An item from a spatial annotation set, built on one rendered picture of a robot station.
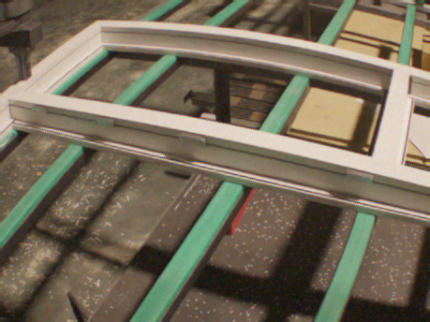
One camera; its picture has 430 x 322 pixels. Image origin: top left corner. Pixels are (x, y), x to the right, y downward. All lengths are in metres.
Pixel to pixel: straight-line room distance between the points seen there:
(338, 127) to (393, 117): 0.51
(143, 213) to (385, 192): 1.47
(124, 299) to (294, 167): 0.46
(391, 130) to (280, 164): 0.23
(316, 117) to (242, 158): 0.65
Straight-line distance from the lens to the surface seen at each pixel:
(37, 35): 1.25
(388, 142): 0.99
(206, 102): 2.28
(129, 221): 2.24
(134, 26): 1.49
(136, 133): 1.05
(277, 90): 2.36
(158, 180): 2.42
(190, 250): 0.87
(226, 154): 0.98
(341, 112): 1.63
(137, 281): 1.20
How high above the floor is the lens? 1.48
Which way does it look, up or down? 37 degrees down
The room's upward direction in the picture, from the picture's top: 2 degrees counter-clockwise
